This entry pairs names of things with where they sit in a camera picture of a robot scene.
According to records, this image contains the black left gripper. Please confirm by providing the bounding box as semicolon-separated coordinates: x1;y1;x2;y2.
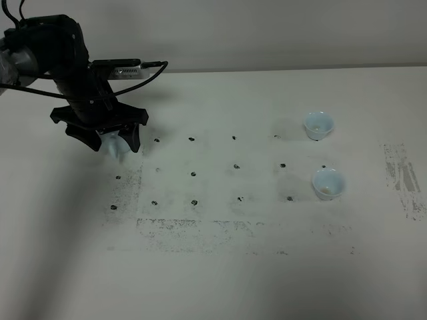
50;98;149;153

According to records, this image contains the light blue porcelain teapot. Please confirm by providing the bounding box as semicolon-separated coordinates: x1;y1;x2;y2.
98;131;131;163

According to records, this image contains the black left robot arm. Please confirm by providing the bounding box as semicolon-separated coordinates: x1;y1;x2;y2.
2;15;148;153

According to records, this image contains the far light blue teacup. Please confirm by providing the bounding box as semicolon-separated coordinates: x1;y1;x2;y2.
303;111;334;141

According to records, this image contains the light blue teacup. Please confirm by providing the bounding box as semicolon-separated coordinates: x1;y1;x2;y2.
303;111;334;141
312;168;346;201

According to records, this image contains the near light blue teacup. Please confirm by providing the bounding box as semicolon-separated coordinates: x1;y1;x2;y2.
312;168;346;201

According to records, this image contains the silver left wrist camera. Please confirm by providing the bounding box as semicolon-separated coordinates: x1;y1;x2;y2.
89;59;145;80

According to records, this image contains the black left camera cable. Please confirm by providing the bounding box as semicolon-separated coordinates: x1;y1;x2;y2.
0;0;169;103

